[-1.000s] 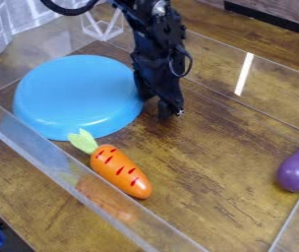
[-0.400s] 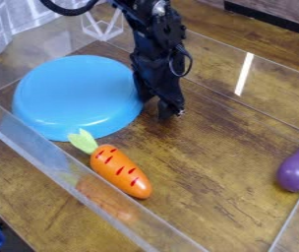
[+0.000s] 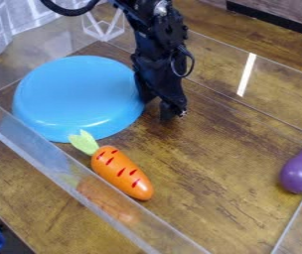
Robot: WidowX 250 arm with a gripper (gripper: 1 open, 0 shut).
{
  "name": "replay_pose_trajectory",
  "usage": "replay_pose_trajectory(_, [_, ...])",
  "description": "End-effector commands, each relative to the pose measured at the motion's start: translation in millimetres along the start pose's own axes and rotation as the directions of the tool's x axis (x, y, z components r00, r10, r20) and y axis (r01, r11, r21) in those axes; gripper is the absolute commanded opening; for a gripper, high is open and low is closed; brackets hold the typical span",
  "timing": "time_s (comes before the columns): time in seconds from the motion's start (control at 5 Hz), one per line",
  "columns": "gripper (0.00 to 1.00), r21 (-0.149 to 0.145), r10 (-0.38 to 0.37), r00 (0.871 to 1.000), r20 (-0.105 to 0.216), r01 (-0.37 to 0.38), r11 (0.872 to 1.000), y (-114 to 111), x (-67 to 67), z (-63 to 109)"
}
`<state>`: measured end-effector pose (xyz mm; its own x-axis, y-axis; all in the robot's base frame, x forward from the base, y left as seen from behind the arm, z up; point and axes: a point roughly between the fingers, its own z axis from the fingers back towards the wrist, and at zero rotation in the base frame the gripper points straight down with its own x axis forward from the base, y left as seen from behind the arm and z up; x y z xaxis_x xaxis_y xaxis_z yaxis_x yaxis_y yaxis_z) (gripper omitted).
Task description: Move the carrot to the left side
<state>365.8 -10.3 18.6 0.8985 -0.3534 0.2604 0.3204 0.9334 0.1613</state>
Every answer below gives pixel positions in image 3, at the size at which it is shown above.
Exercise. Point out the white curtain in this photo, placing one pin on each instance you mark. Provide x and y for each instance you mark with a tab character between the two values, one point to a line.
21	15

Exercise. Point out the blue upturned bowl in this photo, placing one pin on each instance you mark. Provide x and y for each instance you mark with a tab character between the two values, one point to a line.
77	93

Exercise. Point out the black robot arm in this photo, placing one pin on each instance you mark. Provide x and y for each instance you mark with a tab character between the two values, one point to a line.
159	31

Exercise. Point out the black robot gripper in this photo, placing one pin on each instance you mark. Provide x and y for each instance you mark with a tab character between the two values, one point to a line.
157	78

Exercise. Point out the clear acrylic enclosure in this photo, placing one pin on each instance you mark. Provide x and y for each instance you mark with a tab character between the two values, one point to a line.
212	161

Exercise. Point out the orange toy carrot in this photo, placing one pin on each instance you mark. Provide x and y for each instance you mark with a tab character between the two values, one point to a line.
113	166

